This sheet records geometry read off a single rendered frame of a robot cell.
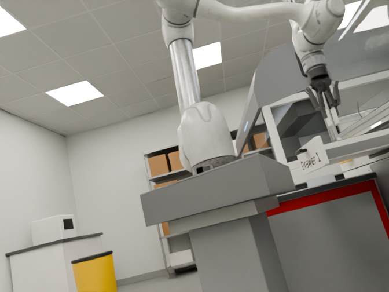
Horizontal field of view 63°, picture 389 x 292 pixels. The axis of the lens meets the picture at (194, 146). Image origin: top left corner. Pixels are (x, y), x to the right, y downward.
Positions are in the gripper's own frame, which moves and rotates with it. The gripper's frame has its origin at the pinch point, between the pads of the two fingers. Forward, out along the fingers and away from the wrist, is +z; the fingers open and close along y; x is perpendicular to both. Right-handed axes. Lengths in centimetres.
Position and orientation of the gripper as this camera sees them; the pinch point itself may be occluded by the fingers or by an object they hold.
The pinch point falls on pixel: (331, 117)
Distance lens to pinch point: 135.2
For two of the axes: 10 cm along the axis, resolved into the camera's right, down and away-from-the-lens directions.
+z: 2.1, 9.5, -2.2
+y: -9.8, 2.2, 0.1
